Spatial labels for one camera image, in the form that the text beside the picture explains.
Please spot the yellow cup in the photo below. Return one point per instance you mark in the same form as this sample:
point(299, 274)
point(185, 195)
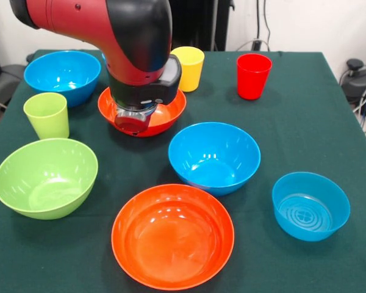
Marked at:
point(192, 73)

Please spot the green bowl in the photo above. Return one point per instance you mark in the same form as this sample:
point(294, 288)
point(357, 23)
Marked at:
point(45, 183)

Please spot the lime green cup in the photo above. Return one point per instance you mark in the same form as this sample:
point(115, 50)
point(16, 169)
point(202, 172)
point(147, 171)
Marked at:
point(47, 119)

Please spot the red cup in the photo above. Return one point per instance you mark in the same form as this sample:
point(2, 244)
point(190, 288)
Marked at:
point(253, 79)

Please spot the large blue bowl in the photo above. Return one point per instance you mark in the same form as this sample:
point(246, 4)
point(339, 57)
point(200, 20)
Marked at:
point(213, 164)
point(62, 73)

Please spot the dark green tablecloth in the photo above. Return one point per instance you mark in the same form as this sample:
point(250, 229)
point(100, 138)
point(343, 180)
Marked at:
point(292, 137)

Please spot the orange bowl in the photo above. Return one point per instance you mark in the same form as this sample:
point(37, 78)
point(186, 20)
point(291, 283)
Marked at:
point(170, 114)
point(170, 244)

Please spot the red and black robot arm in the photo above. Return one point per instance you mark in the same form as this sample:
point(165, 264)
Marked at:
point(109, 30)

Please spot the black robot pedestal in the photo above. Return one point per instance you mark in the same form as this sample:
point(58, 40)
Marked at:
point(201, 24)

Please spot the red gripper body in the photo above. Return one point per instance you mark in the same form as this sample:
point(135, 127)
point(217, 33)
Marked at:
point(131, 125)

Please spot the small blue bowl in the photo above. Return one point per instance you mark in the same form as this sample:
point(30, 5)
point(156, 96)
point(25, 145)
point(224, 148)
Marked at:
point(311, 210)

